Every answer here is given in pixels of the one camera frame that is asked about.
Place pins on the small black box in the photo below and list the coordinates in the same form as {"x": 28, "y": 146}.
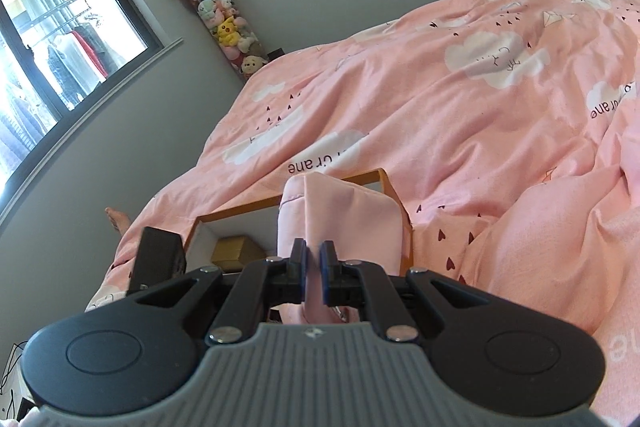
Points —
{"x": 275, "y": 54}

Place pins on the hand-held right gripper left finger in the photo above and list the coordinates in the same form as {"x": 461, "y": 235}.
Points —
{"x": 300, "y": 269}

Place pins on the rack of hanging clothes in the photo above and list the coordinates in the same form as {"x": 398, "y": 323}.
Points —
{"x": 65, "y": 57}

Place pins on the person's foot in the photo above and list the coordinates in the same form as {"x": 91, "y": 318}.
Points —
{"x": 117, "y": 219}

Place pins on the clear tube of plush toys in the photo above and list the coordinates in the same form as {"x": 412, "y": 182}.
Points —
{"x": 227, "y": 27}

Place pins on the small gold box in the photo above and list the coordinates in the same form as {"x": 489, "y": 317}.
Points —
{"x": 235, "y": 252}

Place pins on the pink printed blanket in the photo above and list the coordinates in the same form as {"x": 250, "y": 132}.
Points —
{"x": 450, "y": 132}

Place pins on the pink cloth pouch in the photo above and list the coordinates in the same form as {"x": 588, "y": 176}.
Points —
{"x": 345, "y": 217}

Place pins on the orange cardboard box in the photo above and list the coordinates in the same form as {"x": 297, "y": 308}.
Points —
{"x": 207, "y": 239}

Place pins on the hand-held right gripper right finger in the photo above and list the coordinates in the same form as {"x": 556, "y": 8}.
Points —
{"x": 326, "y": 274}

